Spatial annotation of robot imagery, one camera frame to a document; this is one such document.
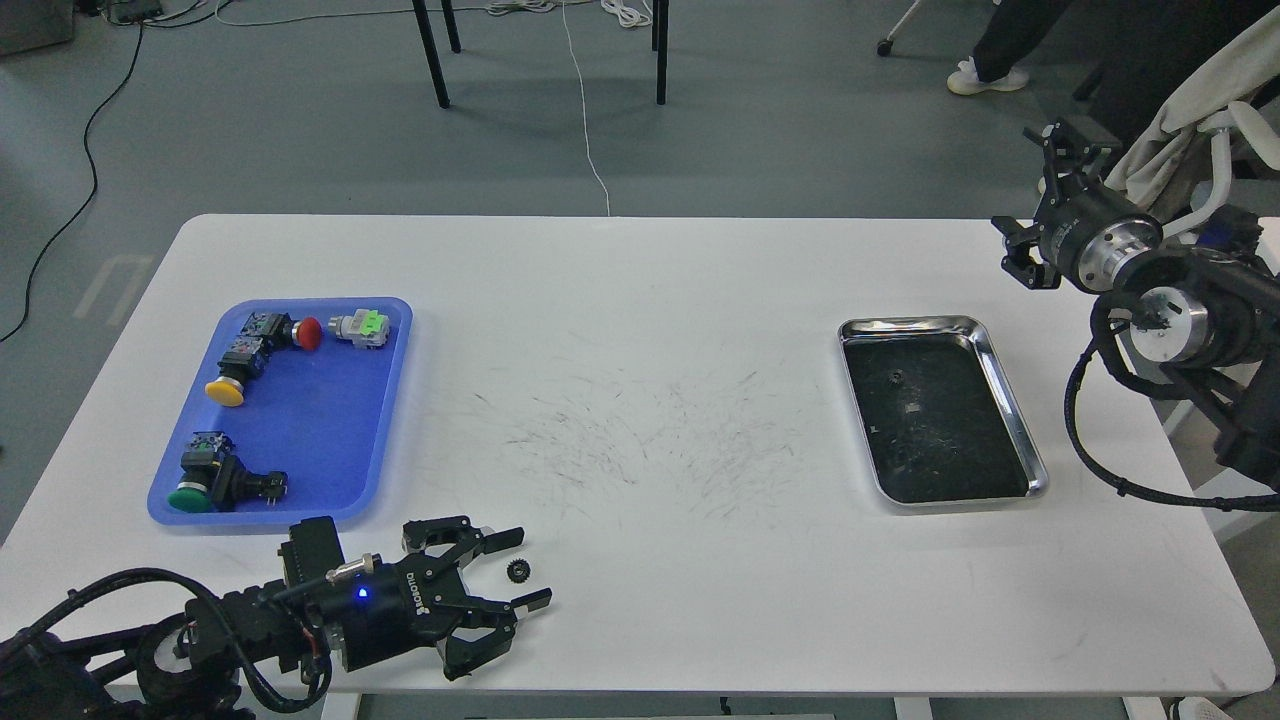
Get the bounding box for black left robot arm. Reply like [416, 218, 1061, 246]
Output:
[3, 516, 553, 719]

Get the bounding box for black chair legs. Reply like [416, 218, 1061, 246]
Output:
[412, 0, 669, 109]

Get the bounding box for white rolling chair base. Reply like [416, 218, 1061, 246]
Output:
[876, 0, 923, 58]

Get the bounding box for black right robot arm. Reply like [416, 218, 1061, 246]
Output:
[991, 117, 1279, 512]

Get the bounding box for yellow push button switch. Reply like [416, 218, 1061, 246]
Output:
[204, 334, 268, 407]

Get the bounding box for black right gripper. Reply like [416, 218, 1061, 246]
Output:
[991, 120, 1164, 293]

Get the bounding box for green push button switch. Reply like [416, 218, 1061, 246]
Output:
[166, 430, 288, 512]

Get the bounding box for white cable on floor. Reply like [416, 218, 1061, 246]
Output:
[486, 0, 657, 218]

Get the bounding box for black cable on floor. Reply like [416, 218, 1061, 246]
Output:
[0, 0, 233, 345]

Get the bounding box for grey green switch part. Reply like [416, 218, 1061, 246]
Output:
[326, 307, 390, 348]

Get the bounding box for white chair with beige cloth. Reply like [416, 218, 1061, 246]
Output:
[1103, 1, 1277, 252]

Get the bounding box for red push button switch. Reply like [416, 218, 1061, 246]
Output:
[239, 313, 324, 354]

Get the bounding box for blue plastic tray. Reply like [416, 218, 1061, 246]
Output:
[147, 297, 413, 527]

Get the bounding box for silver metal tray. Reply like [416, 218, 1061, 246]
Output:
[838, 315, 1050, 511]

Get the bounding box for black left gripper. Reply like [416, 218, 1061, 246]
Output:
[328, 516, 553, 682]

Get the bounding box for person legs white shoes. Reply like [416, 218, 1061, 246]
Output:
[946, 1, 1073, 96]

